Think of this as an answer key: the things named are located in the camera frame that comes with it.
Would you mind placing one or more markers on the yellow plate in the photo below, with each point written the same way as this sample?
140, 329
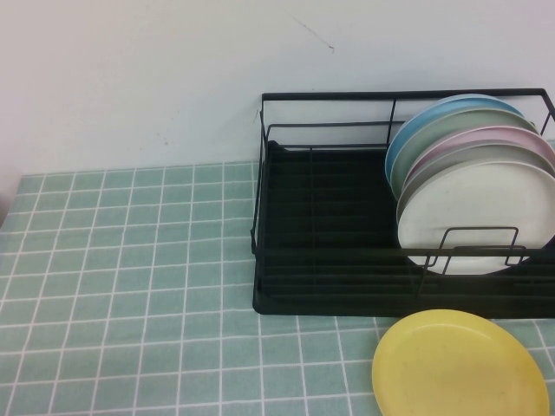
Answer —
455, 368

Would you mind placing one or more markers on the blue plate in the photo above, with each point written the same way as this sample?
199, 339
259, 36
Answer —
433, 108

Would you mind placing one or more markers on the white plate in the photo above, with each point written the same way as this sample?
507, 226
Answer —
477, 203

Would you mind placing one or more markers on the green plate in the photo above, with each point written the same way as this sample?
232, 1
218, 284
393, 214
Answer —
477, 119

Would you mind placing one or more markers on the grey plate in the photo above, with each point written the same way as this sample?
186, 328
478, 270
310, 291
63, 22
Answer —
498, 151

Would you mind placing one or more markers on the pink plate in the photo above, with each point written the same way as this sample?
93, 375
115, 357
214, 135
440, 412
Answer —
498, 134

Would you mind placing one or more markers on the black plastic drip tray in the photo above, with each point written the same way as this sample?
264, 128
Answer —
303, 307

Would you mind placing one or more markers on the green checkered tablecloth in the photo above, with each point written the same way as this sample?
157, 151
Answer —
130, 281

